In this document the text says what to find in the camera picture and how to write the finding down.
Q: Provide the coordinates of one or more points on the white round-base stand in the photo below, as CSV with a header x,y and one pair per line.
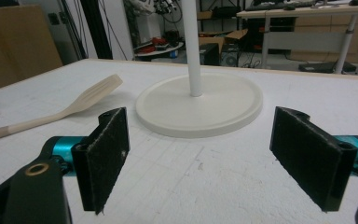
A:
x,y
199,104

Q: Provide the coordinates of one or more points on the brown cardboard box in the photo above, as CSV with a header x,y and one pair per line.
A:
x,y
14,46

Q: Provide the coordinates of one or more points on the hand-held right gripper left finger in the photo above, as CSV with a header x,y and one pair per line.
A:
x,y
104,161

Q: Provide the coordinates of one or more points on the open cardboard box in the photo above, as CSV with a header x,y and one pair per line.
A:
x,y
222,39

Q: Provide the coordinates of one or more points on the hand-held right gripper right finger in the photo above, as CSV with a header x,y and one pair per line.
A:
x,y
310,152

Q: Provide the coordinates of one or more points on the wooden desk with white legs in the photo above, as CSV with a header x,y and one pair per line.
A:
x,y
317,29

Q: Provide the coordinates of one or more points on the black metal stand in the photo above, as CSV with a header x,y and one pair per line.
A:
x,y
94,29

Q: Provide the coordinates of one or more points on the flat black case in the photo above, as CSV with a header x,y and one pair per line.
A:
x,y
326,67

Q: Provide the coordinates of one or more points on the wooden spatula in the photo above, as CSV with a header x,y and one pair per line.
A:
x,y
54,115

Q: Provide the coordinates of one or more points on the round table with red tools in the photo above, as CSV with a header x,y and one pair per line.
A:
x,y
160,46

